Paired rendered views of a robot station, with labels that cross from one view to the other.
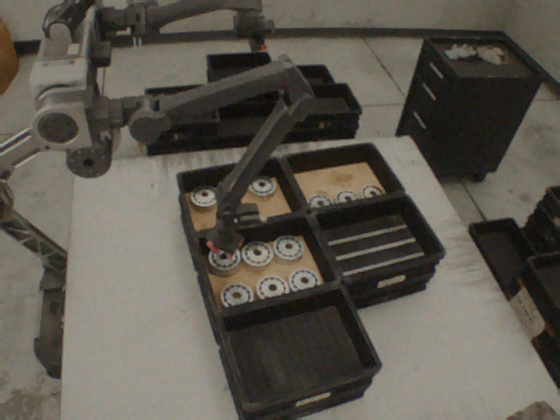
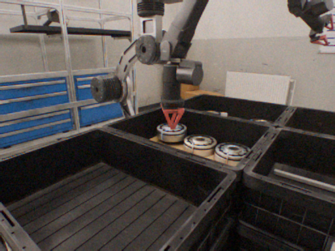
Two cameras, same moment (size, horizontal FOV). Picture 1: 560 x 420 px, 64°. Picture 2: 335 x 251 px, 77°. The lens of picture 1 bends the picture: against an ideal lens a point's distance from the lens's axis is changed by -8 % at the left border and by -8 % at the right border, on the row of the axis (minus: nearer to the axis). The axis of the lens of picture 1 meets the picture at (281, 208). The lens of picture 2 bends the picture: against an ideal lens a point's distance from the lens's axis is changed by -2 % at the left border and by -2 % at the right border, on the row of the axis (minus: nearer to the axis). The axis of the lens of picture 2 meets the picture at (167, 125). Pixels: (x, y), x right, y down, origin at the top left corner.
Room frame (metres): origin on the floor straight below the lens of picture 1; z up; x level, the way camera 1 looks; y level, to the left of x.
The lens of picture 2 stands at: (0.59, -0.44, 1.13)
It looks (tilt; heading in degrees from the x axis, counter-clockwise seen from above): 20 degrees down; 62
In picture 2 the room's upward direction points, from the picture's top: straight up
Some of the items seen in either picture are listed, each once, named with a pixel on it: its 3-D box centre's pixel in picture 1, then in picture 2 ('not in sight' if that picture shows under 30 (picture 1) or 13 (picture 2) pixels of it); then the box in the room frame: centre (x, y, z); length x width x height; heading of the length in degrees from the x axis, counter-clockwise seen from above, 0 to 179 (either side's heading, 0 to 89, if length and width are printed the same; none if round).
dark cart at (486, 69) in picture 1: (460, 116); not in sight; (2.60, -1.06, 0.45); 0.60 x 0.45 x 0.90; 109
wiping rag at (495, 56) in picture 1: (495, 54); not in sight; (2.68, -1.16, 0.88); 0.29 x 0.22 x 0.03; 109
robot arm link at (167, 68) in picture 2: (227, 219); (173, 73); (0.94, 0.15, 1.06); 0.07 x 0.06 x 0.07; 109
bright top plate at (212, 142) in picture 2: (257, 253); (200, 140); (0.98, 0.06, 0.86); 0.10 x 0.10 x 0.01
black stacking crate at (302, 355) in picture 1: (296, 351); (101, 201); (0.64, -0.10, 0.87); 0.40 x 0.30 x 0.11; 115
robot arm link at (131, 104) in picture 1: (139, 117); not in sight; (0.91, 0.37, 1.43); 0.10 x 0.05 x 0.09; 109
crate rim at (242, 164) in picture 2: (265, 261); (188, 130); (0.92, 0.03, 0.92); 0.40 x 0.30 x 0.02; 115
